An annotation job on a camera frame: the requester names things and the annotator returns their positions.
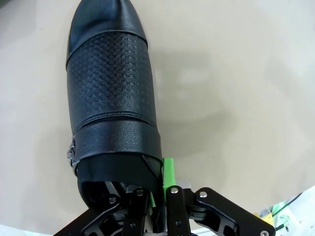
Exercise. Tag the black leather buckle shoe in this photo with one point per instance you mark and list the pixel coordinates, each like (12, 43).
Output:
(110, 86)

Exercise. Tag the yellow emergency stop box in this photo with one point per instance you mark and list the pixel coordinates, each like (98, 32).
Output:
(265, 214)

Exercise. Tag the green left gripper right finger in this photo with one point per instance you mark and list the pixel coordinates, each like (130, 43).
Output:
(177, 211)

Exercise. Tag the green left gripper left finger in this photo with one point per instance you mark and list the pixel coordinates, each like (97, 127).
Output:
(133, 216)

